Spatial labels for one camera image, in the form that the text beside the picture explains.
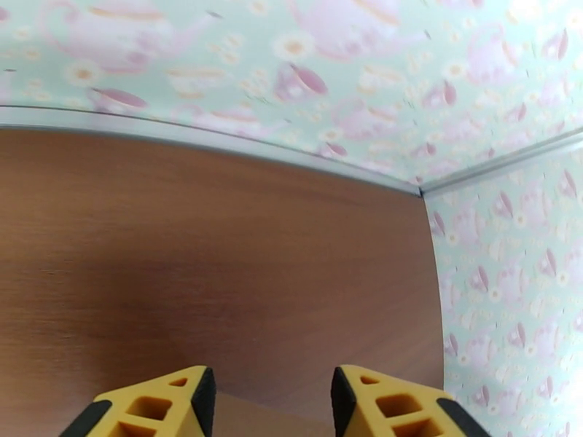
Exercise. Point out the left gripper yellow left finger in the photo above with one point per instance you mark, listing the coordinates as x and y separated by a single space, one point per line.
150 408

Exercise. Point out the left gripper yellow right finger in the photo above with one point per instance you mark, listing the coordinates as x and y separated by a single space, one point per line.
396 408

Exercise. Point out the aluminium frame post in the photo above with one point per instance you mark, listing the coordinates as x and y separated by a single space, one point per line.
501 160

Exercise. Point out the thin aluminium wall rail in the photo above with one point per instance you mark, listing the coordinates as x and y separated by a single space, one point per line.
205 142

